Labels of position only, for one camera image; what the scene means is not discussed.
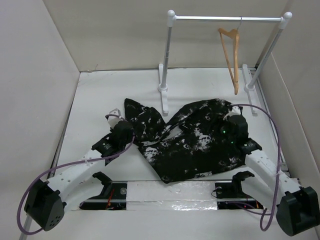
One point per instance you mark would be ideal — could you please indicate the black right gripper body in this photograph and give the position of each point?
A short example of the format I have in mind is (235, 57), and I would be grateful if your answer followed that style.
(224, 128)

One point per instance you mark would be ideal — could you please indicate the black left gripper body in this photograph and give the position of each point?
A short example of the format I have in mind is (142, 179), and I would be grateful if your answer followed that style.
(127, 141)

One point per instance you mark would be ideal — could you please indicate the black white patterned trousers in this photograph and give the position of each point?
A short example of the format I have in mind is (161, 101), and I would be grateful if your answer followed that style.
(192, 144)

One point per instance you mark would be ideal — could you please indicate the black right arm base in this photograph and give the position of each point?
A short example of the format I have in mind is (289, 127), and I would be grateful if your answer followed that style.
(230, 196)

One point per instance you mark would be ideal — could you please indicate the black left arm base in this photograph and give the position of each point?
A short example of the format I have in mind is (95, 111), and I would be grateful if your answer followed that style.
(113, 196)

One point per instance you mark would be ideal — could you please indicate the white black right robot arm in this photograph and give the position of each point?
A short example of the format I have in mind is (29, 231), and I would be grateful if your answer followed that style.
(295, 208)

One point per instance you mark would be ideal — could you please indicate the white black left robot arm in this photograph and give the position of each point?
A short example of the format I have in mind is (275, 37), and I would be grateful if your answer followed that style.
(48, 201)

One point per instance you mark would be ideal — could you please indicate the silver tape strip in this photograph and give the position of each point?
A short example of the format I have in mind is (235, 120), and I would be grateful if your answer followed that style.
(192, 195)

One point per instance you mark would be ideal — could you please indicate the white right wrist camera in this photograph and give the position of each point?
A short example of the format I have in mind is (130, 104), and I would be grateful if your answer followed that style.
(235, 111)

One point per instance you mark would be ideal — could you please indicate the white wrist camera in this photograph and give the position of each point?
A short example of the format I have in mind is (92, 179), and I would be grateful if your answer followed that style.
(114, 117)
(235, 111)

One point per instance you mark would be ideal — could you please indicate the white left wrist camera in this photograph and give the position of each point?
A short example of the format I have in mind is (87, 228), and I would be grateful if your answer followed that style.
(114, 117)

